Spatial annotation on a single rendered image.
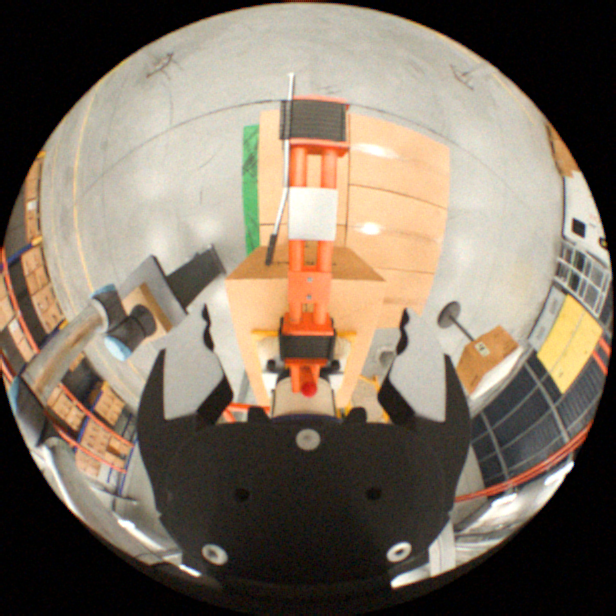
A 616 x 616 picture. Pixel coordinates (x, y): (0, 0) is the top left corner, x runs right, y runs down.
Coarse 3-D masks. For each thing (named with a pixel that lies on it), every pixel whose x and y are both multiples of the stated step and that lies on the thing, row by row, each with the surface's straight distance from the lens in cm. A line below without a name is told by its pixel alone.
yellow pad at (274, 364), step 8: (256, 336) 49; (264, 336) 48; (272, 336) 48; (256, 344) 51; (256, 352) 53; (256, 360) 56; (264, 360) 54; (272, 360) 52; (264, 368) 57; (272, 368) 52; (280, 368) 56; (288, 368) 57; (264, 392) 70
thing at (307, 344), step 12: (288, 312) 33; (312, 312) 33; (288, 324) 30; (300, 324) 30; (312, 324) 30; (324, 324) 30; (288, 336) 30; (300, 336) 30; (312, 336) 30; (324, 336) 31; (336, 336) 30; (288, 348) 32; (300, 348) 32; (312, 348) 32; (324, 348) 33; (288, 360) 34; (300, 360) 34; (312, 360) 34; (324, 360) 34
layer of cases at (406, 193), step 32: (352, 128) 97; (384, 128) 103; (320, 160) 87; (352, 160) 90; (384, 160) 96; (416, 160) 106; (448, 160) 123; (288, 192) 84; (352, 192) 87; (384, 192) 93; (416, 192) 102; (448, 192) 118; (352, 224) 87; (384, 224) 93; (416, 224) 102; (384, 256) 96; (416, 256) 106; (416, 288) 114; (384, 320) 115
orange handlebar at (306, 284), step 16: (320, 96) 31; (304, 160) 25; (336, 160) 26; (304, 176) 25; (336, 176) 26; (304, 240) 25; (320, 240) 25; (320, 256) 25; (288, 272) 25; (304, 272) 25; (320, 272) 25; (288, 288) 26; (304, 288) 26; (320, 288) 26; (320, 304) 28; (320, 320) 29
